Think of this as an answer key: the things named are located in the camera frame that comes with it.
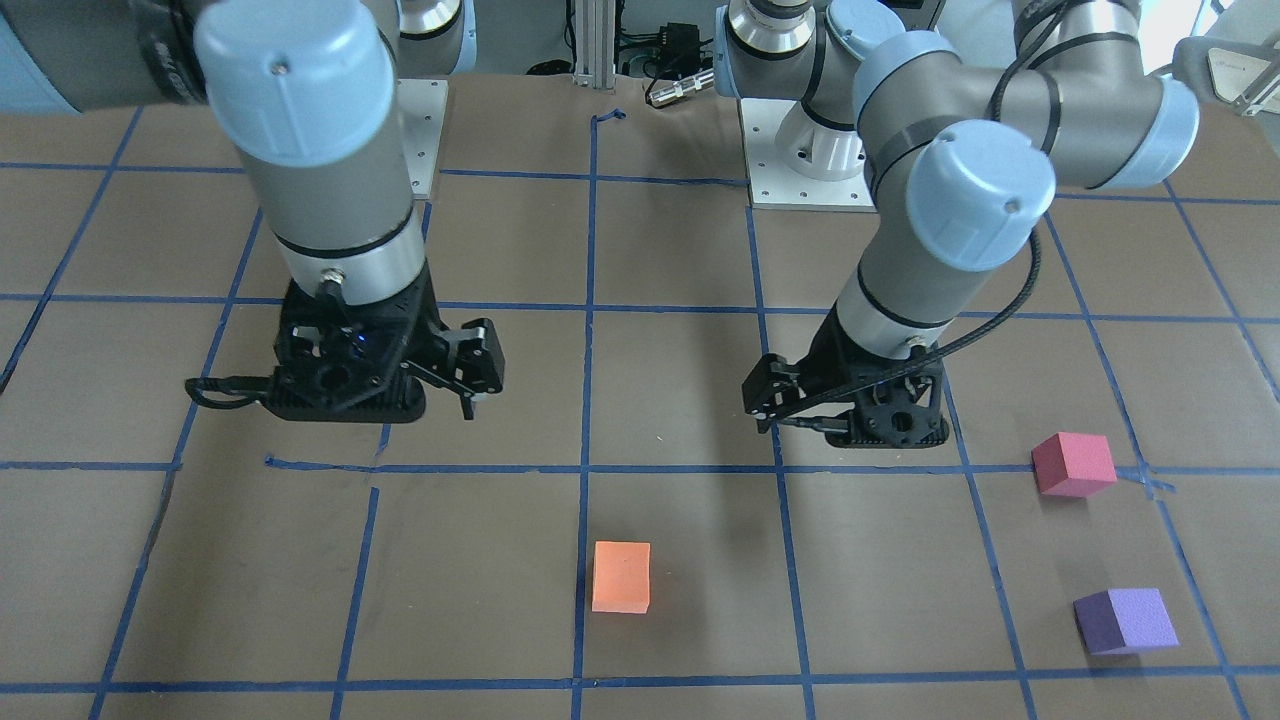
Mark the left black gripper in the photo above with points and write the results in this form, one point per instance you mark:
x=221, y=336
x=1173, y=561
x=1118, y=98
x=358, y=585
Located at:
x=826, y=352

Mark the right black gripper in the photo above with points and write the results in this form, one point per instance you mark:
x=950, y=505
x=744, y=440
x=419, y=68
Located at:
x=432, y=328

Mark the orange foam block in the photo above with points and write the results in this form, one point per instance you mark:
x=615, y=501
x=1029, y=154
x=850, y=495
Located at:
x=621, y=579

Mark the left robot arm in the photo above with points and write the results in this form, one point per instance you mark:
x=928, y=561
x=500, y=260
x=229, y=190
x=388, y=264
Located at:
x=961, y=163

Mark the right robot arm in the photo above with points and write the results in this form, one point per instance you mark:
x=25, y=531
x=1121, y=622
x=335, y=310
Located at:
x=307, y=92

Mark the pink foam block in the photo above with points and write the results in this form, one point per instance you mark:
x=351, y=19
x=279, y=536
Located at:
x=1076, y=465

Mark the purple foam block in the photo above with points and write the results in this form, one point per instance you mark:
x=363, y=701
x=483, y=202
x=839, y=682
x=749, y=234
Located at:
x=1123, y=621

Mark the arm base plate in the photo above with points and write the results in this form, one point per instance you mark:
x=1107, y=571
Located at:
x=796, y=164
x=422, y=104

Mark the aluminium frame post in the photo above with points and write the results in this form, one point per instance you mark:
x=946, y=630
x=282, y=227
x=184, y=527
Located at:
x=593, y=38

